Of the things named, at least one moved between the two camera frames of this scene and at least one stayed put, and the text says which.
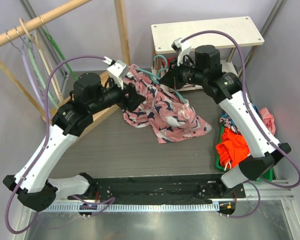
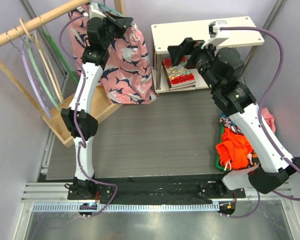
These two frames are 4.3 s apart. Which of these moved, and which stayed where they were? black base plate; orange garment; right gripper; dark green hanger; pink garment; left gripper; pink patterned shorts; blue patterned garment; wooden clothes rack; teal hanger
Moved: left gripper; teal hanger; right gripper; pink patterned shorts
Stayed: wooden clothes rack; blue patterned garment; dark green hanger; pink garment; black base plate; orange garment
